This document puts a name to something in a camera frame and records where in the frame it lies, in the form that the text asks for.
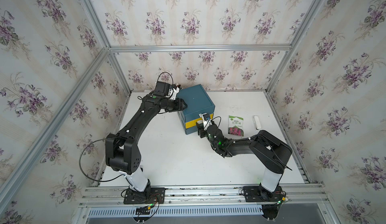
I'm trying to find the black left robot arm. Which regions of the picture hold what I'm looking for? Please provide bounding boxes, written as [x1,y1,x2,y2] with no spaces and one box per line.
[105,94,188,193]

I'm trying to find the teal drawer cabinet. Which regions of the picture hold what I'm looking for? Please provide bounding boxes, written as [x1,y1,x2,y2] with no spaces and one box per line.
[177,84,215,131]

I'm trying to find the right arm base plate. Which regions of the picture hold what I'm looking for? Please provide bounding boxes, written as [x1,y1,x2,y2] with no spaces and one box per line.
[240,185,286,204]

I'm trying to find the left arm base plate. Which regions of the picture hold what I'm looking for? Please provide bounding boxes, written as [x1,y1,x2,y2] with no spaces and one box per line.
[121,187,166,205]

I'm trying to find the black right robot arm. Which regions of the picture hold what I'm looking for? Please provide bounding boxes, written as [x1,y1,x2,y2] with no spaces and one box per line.
[196,121,293,193]

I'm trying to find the aluminium mounting rail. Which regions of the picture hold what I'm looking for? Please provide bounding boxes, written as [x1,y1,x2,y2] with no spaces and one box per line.
[78,184,329,208]

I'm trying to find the teal bottom drawer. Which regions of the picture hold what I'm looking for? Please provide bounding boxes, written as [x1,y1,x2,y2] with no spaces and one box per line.
[185,126,198,135]

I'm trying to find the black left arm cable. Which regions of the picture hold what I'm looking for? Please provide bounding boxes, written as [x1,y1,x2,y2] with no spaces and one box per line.
[78,138,126,183]

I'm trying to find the white small device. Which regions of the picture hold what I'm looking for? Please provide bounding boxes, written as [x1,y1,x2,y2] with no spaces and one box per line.
[253,115,262,130]

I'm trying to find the yellow drawer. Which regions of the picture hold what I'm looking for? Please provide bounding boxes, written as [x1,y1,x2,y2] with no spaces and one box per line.
[185,114,204,129]

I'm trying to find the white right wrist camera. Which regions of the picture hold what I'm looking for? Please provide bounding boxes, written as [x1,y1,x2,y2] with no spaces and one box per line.
[200,113,212,131]

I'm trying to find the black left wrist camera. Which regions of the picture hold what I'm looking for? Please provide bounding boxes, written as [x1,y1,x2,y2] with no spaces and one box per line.
[153,81,172,97]

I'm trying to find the green white seed bag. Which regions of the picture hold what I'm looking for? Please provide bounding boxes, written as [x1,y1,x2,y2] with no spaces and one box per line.
[228,116,244,137]

